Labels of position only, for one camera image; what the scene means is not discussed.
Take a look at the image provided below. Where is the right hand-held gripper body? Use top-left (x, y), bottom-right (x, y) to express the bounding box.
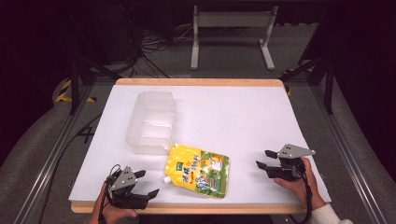
top-left (265, 143), bottom-right (317, 182)

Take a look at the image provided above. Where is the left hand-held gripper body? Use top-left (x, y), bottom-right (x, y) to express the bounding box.
top-left (106, 164), bottom-right (150, 210)

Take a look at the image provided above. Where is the person's left hand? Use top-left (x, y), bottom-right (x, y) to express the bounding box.
top-left (87, 183), bottom-right (138, 224)

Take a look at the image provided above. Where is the person's right hand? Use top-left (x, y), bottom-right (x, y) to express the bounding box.
top-left (274, 157), bottom-right (326, 211)

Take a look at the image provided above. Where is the white table cover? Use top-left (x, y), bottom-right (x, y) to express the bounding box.
top-left (68, 84), bottom-right (332, 204)

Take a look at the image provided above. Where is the yellow spouted pouch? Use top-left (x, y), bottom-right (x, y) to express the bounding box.
top-left (162, 143), bottom-right (231, 200)

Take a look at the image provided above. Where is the clear plastic container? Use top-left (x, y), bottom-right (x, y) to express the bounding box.
top-left (125, 91), bottom-right (177, 156)

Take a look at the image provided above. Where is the black metal stand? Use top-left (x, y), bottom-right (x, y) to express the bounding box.
top-left (278, 55), bottom-right (335, 116)
top-left (66, 55), bottom-right (122, 116)

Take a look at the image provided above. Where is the yellow black hazard tape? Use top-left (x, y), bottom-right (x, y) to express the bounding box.
top-left (55, 78), bottom-right (96, 104)

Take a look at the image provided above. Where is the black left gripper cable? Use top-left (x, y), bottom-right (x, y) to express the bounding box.
top-left (98, 163), bottom-right (123, 224)

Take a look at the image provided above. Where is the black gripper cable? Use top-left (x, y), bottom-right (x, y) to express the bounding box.
top-left (289, 161), bottom-right (314, 224)
top-left (98, 163), bottom-right (123, 224)

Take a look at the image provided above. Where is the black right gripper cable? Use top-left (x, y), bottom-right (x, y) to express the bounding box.
top-left (289, 161), bottom-right (314, 224)

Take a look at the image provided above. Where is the aluminium floor rail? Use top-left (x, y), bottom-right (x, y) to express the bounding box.
top-left (311, 85), bottom-right (389, 224)
top-left (13, 83), bottom-right (94, 224)

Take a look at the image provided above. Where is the bundle of black floor cables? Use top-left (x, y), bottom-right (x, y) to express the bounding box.
top-left (124, 24), bottom-right (194, 78)

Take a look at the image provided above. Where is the white metal stand frame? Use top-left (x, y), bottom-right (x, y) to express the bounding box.
top-left (190, 5), bottom-right (279, 71)

